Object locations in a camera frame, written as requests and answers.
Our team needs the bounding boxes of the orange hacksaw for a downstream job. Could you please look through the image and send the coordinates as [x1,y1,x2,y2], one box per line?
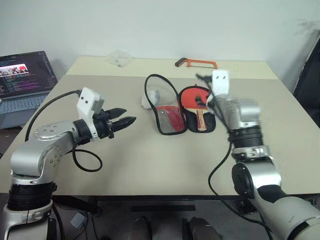
[174,57,220,70]

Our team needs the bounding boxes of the dark rounded shape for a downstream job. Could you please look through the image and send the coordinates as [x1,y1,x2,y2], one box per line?
[181,216,222,240]
[131,216,153,240]

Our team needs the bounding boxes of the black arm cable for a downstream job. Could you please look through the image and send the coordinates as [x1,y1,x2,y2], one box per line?
[207,124,274,240]
[25,89,104,173]

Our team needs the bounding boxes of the white round object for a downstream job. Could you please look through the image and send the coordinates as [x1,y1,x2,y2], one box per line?
[140,89,161,110]

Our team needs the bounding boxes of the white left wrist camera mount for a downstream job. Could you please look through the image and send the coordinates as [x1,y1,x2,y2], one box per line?
[76,87,105,139]

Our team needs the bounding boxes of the clear plastic bag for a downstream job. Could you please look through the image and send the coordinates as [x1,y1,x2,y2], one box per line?
[108,49,134,69]

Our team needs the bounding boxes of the small grey box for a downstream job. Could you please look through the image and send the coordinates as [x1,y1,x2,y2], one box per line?
[70,212,88,229]

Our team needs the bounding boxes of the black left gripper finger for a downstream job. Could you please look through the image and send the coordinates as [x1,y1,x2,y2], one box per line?
[110,116,137,134]
[107,107,128,120]

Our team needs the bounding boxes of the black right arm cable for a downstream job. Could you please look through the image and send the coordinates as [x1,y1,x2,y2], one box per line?
[207,124,274,240]

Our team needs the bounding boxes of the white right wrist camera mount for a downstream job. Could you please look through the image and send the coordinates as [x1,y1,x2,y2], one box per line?
[206,69,231,106]

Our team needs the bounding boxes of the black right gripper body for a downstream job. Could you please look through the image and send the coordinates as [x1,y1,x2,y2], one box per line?
[203,76,216,107]

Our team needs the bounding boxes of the open grey laptop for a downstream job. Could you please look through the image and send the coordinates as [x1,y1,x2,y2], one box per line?
[0,50,59,130]

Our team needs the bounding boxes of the black table frame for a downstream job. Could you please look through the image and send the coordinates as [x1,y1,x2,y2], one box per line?
[52,195,257,216]

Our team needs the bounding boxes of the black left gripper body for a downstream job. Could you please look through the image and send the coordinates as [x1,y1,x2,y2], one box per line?
[93,110,116,140]

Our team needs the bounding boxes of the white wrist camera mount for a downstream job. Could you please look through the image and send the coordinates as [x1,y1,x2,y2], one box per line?
[206,69,231,106]
[76,87,105,139]

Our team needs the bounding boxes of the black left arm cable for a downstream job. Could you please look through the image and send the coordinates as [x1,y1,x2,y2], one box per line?
[25,89,104,173]

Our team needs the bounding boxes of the black clear paddle case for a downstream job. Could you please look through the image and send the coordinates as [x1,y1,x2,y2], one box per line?
[144,73,217,136]

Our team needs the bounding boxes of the red table tennis paddle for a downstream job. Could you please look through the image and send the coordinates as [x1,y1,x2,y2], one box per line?
[180,87,212,132]

